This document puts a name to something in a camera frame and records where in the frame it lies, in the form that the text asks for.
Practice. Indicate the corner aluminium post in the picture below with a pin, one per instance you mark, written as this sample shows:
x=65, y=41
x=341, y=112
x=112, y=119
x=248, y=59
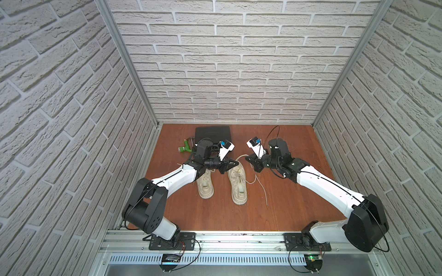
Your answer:
x=380, y=12
x=113, y=29

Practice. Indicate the right controller board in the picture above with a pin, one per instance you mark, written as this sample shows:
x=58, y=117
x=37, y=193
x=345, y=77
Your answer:
x=313, y=263

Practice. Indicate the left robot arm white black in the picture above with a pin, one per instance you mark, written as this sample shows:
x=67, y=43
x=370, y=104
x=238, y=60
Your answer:
x=146, y=205

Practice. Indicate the aluminium front rail frame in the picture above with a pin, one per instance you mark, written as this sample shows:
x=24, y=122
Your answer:
x=124, y=247

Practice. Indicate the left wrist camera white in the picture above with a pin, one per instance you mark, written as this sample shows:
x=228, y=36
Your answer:
x=224, y=148

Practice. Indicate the left controller board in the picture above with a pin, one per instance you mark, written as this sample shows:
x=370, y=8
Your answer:
x=169, y=262

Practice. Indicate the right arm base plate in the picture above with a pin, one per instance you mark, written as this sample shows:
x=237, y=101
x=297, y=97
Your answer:
x=297, y=241

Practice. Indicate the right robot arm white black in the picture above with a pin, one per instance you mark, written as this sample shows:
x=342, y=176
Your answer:
x=365, y=223

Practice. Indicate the green handled tool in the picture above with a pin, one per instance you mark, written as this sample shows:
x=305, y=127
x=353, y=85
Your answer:
x=188, y=146

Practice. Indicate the right corner aluminium post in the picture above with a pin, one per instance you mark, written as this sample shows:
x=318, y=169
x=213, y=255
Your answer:
x=380, y=12

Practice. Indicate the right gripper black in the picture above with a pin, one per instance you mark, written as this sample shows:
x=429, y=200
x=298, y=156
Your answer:
x=255, y=161

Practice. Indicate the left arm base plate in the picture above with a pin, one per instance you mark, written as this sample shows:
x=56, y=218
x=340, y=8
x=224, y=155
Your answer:
x=184, y=241

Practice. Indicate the left corner aluminium post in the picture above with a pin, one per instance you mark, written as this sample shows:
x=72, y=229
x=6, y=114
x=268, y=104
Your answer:
x=113, y=29

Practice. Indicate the black plastic tool case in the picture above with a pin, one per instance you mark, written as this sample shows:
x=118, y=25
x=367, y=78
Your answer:
x=214, y=133

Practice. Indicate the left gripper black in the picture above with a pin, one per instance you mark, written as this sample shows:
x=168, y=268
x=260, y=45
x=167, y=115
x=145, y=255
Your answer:
x=223, y=164

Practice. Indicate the beige sneaker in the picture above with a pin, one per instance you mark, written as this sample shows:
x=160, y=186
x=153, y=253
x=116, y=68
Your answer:
x=205, y=185
x=237, y=178

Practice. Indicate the controller board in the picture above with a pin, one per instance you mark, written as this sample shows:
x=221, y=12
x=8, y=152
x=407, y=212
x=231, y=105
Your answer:
x=169, y=262
x=313, y=263

